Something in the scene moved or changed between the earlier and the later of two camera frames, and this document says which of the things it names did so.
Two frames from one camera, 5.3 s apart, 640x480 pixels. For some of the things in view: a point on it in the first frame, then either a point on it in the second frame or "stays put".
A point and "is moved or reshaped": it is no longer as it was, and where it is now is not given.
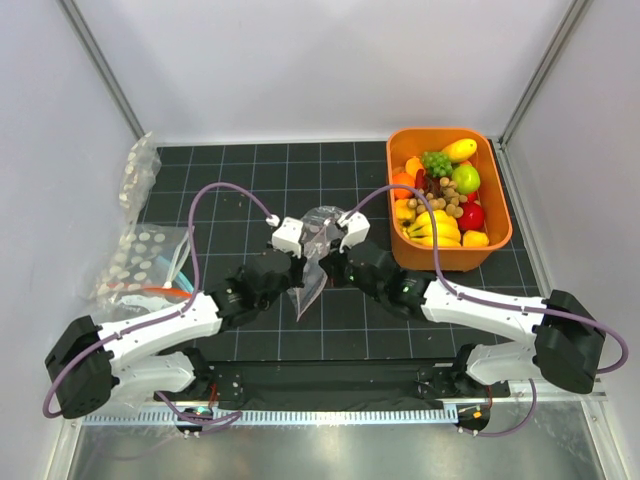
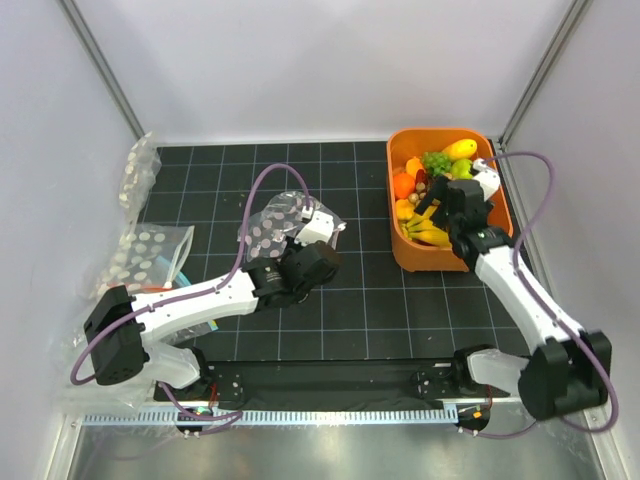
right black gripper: (332, 263) → (438, 191)
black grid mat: (231, 195) stays put
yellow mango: (460, 150) stays put
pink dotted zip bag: (318, 223) is moved or reshaped
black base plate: (335, 381) stays put
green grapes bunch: (438, 164) stays put
